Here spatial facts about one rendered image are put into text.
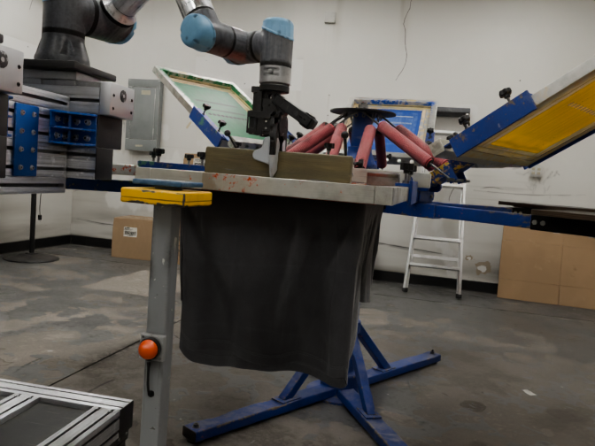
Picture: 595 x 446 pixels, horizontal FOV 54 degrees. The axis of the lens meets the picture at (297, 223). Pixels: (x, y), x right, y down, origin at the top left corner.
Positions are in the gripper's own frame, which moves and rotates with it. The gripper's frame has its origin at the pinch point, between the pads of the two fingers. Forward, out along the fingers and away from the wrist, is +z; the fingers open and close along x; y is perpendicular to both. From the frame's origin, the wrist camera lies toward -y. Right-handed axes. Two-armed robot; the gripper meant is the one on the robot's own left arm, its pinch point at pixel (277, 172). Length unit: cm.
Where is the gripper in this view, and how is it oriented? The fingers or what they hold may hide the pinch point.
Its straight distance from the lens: 138.5
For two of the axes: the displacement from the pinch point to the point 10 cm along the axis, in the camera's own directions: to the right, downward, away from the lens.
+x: -2.5, 0.5, -9.7
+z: -0.7, 9.9, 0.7
